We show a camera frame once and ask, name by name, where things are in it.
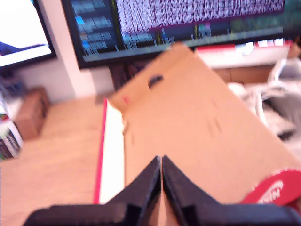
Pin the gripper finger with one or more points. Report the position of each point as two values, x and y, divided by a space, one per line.
145 188
178 188

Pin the red shoebox lid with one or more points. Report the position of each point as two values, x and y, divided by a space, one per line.
188 117

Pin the white leather sneaker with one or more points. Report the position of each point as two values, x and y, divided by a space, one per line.
287 70
282 103

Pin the red Nike shoebox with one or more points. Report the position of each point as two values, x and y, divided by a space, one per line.
235 58

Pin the brown cardboard box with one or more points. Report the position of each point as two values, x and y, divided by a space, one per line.
31 115

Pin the white printed carton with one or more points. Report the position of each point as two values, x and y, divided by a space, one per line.
8 139

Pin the large widescreen computer monitor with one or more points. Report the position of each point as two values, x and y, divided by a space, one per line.
164 14

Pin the small black computer monitor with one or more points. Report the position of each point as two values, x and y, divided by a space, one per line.
18 23

